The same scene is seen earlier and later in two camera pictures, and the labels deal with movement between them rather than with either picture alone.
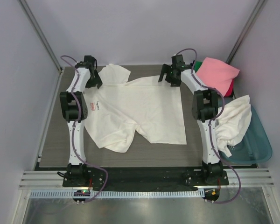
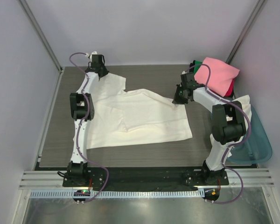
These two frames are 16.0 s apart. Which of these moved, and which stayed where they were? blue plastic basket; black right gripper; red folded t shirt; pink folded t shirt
Moved: black right gripper
Stayed: blue plastic basket; pink folded t shirt; red folded t shirt
